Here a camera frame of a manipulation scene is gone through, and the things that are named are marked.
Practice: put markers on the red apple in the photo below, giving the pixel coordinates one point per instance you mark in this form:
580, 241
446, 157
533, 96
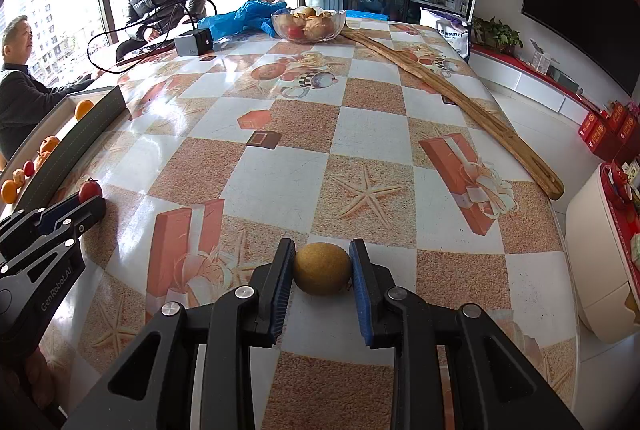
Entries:
295, 30

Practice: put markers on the white printed bag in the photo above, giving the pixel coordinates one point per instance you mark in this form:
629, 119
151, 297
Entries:
450, 32

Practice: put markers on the blue plastic bag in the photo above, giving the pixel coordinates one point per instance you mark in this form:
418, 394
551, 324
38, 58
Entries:
235, 20

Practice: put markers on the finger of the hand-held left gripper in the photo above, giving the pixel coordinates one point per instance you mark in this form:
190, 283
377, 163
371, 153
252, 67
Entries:
90, 212
30, 222

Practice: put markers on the grey rectangular box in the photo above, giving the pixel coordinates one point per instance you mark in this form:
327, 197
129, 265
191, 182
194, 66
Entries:
75, 144

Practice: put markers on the red tray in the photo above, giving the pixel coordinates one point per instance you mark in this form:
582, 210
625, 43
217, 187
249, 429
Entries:
617, 185

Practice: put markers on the long wooden stick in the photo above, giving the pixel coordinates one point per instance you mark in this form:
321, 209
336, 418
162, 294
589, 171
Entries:
480, 113

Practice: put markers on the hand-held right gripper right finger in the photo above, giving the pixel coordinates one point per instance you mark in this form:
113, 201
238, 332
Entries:
361, 295

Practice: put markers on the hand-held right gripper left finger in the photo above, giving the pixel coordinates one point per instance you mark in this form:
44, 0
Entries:
282, 290

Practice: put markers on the red cherry tomato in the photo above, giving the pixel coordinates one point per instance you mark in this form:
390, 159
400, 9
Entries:
29, 167
89, 189

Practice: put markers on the green potted plant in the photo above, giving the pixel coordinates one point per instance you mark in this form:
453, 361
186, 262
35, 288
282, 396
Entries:
497, 34

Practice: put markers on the white low console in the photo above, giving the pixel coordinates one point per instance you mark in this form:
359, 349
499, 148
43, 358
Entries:
542, 84

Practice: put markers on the small white box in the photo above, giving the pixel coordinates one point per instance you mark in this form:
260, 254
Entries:
541, 57

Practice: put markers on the red gift box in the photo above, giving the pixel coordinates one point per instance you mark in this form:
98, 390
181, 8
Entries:
597, 132
619, 115
631, 128

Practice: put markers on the small tangerine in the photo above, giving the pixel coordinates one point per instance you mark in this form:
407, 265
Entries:
50, 144

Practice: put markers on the brown round fruit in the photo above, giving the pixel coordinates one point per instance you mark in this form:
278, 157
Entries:
321, 269

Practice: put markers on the round orange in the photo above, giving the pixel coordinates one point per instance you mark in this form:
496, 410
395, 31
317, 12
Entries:
83, 109

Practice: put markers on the grey power adapter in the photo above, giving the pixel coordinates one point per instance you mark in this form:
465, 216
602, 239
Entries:
189, 43

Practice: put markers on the glass fruit bowl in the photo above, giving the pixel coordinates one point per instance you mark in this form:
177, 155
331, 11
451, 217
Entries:
327, 27

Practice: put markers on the person's left hand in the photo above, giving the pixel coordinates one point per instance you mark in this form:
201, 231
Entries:
37, 375

